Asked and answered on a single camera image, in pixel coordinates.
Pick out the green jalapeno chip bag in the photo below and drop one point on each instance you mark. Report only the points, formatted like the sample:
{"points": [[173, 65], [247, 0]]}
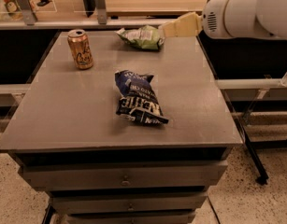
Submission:
{"points": [[146, 37]]}

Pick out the wooden shelf with metal brackets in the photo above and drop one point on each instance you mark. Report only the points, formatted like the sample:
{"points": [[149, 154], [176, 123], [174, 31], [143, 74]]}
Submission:
{"points": [[100, 14]]}

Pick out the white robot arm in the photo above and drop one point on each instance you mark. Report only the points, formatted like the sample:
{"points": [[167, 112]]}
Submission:
{"points": [[228, 19]]}

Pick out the blue kettle chip bag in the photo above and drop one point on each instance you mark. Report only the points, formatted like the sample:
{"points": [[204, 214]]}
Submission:
{"points": [[138, 101]]}

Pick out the small black object on shelf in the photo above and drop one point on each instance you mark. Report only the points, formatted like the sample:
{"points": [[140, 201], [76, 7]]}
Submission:
{"points": [[42, 3]]}

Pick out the gold soda can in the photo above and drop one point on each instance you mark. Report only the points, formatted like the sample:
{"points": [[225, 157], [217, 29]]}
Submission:
{"points": [[80, 48]]}

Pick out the black metal floor stand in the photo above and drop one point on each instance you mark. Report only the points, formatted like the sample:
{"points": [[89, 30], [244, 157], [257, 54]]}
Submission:
{"points": [[262, 130]]}

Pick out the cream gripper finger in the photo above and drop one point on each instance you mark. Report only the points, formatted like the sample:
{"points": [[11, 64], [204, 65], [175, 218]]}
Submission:
{"points": [[188, 24]]}

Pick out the grey drawer cabinet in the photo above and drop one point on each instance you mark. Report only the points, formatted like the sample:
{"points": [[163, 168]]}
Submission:
{"points": [[100, 168]]}

